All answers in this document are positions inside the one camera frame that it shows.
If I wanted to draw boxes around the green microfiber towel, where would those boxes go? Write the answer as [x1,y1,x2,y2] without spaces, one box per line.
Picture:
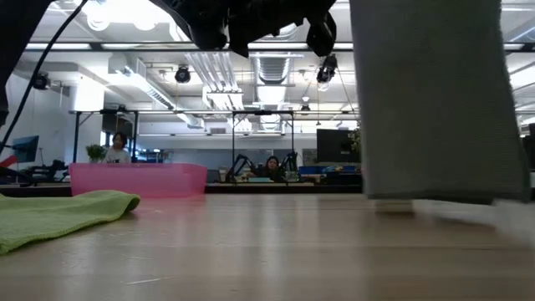
[0,190,141,256]

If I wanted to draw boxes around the black partition panels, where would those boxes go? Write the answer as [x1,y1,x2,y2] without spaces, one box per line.
[521,123,535,171]

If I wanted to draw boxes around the person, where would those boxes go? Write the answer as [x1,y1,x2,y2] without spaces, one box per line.
[249,155,290,183]
[103,131,133,165]

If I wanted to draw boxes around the small background plant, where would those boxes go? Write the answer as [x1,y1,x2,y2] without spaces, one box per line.
[85,144,109,164]

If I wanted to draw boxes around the blue-screen monitor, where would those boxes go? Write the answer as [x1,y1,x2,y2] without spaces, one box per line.
[11,135,40,164]

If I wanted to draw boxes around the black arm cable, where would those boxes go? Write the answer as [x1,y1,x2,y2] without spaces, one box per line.
[0,0,89,156]

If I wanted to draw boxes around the grey microfiber towel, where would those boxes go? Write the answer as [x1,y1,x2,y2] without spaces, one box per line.
[349,0,535,247]

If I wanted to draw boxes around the large black monitor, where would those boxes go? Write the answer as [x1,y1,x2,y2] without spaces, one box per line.
[316,128,362,164]

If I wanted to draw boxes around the pink plastic basket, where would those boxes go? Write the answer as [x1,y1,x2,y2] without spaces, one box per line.
[69,162,209,199]

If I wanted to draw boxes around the black ceiling spotlight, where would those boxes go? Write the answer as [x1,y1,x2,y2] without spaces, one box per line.
[32,72,51,91]
[174,65,192,84]
[315,54,339,84]

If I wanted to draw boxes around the black background workstation frame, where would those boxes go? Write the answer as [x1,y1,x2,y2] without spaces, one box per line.
[71,108,140,164]
[231,109,295,185]

